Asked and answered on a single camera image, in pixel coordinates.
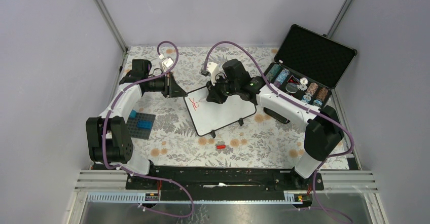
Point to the small white whiteboard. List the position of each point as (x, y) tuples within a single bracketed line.
[(209, 117)]

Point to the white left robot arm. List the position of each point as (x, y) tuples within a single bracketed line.
[(108, 137)]

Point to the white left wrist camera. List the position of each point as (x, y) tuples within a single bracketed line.
[(166, 64)]

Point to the light blue lego brick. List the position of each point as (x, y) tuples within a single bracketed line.
[(132, 114)]

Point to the floral patterned table mat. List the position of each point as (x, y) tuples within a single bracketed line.
[(261, 142)]

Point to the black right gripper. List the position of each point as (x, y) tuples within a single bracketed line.
[(214, 95)]

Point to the brown poker chip stack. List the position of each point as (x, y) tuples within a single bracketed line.
[(321, 96)]

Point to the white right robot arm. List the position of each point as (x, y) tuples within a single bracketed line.
[(322, 129)]

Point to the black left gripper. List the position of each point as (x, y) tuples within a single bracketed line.
[(172, 89)]

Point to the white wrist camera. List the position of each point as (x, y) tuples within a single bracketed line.
[(211, 69), (166, 64)]

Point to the pink poker chip stack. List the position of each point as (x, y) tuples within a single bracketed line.
[(310, 92)]

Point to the teal poker chip stack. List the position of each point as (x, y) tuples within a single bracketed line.
[(272, 72)]

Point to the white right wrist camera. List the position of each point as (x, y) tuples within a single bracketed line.
[(211, 69)]

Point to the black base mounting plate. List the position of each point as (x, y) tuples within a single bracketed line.
[(177, 183)]

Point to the blue poker chip stack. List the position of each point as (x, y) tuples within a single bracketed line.
[(281, 77)]

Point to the black poker chip case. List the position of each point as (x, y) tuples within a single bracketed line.
[(312, 58)]

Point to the grey lego baseplate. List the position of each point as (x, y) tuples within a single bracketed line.
[(137, 132)]

